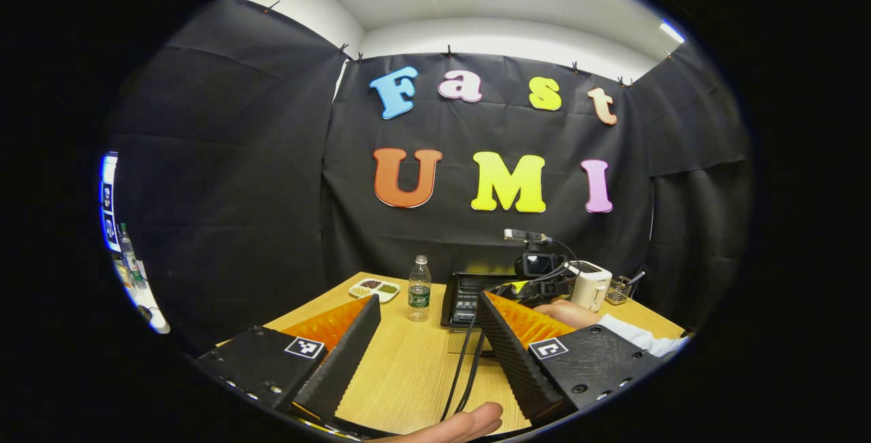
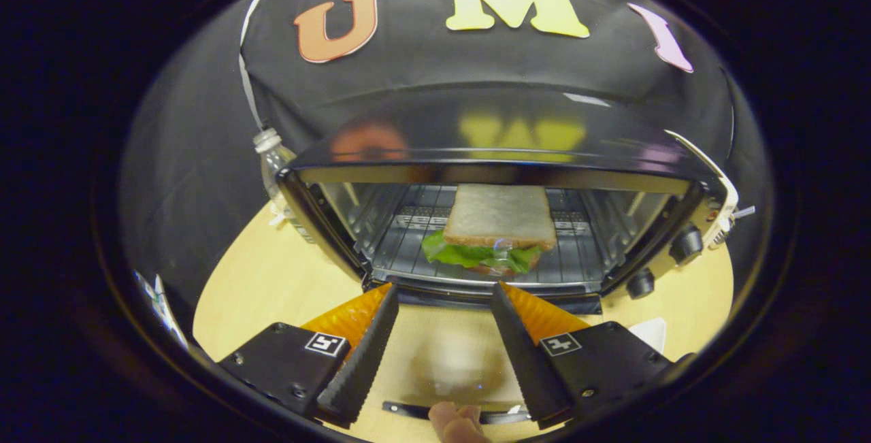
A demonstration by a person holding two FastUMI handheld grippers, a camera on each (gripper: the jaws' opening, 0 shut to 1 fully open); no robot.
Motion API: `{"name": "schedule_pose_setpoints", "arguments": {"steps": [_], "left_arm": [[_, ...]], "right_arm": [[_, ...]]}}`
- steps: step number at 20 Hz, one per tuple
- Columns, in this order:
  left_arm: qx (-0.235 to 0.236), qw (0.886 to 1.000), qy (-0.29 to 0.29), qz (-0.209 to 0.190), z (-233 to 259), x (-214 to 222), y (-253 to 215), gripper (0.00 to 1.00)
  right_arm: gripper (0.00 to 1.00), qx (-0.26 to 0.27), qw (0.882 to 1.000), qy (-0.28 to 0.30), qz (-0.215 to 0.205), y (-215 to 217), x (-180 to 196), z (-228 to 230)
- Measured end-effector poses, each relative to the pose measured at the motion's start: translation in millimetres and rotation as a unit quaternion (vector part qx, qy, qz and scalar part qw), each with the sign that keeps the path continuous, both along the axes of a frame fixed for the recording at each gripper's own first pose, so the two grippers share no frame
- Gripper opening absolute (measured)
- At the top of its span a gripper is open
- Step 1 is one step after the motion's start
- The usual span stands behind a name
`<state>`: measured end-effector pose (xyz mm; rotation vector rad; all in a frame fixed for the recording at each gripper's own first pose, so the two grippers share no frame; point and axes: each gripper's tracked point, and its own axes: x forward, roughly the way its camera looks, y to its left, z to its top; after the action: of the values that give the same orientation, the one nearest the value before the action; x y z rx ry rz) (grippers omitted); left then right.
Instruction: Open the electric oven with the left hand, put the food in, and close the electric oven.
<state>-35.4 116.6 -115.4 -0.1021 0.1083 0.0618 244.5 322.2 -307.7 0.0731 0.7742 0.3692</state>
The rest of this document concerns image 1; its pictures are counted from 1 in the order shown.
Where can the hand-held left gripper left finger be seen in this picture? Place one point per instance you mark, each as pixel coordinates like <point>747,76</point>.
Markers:
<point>343,361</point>

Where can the metal spoon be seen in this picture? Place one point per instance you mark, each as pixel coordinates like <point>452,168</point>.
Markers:
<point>637,277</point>

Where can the clear plastic water bottle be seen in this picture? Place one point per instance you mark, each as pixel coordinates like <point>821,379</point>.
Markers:
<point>419,293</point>

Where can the black backdrop cloth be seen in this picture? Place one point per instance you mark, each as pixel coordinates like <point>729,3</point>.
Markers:
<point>272,177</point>

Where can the white divided seasoning dish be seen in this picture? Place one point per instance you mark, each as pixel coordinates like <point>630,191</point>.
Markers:
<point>374,288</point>

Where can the green glass bottle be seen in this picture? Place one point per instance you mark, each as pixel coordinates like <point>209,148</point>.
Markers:
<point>130,259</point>

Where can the wall poster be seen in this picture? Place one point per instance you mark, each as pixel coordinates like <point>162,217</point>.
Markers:
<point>107,201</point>

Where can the ceiling light panel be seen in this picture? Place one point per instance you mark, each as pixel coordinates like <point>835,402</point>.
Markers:
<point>671,31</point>

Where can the white toaster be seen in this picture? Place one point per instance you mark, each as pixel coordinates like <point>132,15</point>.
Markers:
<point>590,285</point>

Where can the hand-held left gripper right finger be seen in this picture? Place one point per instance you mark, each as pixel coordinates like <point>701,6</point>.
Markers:
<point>510,361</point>

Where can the black electric oven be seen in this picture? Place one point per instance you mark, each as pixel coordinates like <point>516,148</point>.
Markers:
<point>469,293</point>

